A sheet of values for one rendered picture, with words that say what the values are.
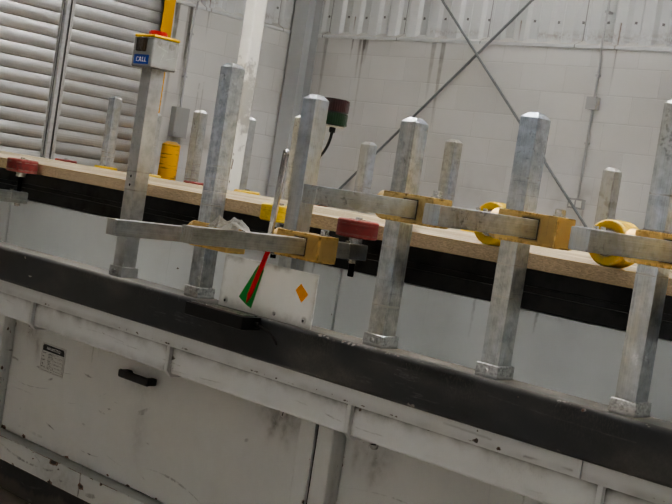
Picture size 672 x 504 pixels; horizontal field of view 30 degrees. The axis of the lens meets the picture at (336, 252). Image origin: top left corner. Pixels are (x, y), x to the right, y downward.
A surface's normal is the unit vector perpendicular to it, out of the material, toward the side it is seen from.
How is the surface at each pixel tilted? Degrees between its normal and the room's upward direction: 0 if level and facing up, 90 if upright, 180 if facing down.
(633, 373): 90
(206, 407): 90
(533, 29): 90
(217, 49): 90
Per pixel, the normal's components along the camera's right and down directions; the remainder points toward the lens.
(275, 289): -0.69, -0.07
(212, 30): 0.71, 0.14
